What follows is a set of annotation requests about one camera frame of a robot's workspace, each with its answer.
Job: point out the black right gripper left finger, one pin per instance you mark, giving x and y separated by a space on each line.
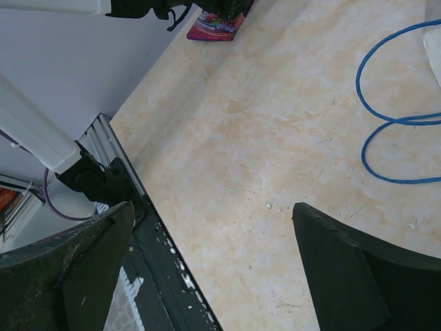
66 281

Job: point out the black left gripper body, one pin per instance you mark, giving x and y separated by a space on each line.
227 10

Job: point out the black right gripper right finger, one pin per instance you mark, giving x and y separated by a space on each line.
360 282

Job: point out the purple snack packet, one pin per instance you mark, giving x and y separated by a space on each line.
210 27

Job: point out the blue checkered paper bag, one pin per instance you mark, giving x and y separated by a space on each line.
392 102

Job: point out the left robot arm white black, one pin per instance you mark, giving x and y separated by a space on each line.
24 123

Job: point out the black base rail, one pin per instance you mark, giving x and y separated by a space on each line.
161 291

